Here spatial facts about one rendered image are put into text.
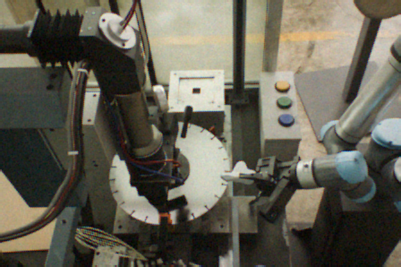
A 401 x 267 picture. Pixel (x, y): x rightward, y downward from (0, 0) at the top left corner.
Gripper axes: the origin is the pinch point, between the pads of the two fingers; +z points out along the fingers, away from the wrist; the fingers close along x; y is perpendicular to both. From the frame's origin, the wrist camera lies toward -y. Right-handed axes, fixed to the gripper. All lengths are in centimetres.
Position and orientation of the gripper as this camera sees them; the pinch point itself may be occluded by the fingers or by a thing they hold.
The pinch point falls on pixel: (234, 193)
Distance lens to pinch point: 127.7
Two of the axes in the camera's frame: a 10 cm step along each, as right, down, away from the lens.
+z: -8.0, 2.1, 5.7
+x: -5.7, -5.9, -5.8
